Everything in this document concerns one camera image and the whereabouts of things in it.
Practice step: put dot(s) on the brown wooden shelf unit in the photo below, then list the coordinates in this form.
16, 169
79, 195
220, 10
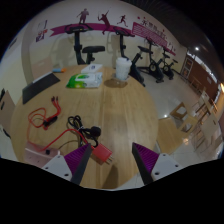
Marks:
200, 73

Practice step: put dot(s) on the white flat box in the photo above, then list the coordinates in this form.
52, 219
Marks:
91, 68

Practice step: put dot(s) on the green wet wipes pack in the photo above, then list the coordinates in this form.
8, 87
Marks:
83, 80

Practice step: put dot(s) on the white wall poster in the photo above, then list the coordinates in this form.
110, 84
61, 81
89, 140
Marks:
42, 25

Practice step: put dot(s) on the white power strip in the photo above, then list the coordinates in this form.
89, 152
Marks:
35, 156

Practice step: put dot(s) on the white plastic cup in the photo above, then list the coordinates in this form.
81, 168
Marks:
122, 68

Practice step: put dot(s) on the round brown coaster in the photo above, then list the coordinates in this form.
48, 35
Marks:
111, 84

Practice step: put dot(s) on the blue and orange marker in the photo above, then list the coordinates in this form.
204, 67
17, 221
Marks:
59, 70

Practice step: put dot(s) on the black flat mat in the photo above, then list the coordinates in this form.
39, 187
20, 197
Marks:
38, 87

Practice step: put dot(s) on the red charger block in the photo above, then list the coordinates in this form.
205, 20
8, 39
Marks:
101, 152

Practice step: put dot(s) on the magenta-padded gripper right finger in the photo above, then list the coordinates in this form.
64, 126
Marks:
146, 159

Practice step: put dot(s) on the row of black exercise bikes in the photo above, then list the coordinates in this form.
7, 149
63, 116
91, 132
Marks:
77, 46

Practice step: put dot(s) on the round ceiling light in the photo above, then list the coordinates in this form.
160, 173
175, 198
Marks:
196, 48

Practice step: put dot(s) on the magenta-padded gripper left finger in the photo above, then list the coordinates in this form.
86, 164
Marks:
77, 159

